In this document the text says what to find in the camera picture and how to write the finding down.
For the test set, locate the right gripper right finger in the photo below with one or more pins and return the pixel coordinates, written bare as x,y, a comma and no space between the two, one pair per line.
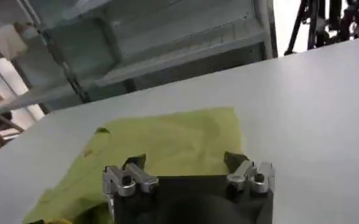
253,178

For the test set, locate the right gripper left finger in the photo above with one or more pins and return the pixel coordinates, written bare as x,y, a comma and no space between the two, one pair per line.
127,181

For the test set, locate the green t-shirt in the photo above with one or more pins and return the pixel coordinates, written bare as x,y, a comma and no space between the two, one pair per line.
179,140

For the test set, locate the empty grey shelf rack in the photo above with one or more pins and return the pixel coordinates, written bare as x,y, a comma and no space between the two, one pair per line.
173,39

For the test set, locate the grey shelf rack with cloths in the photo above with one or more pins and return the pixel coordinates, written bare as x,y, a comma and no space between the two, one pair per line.
11,42

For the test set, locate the black camera tripod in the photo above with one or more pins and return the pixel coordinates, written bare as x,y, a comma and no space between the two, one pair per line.
301,21
350,18

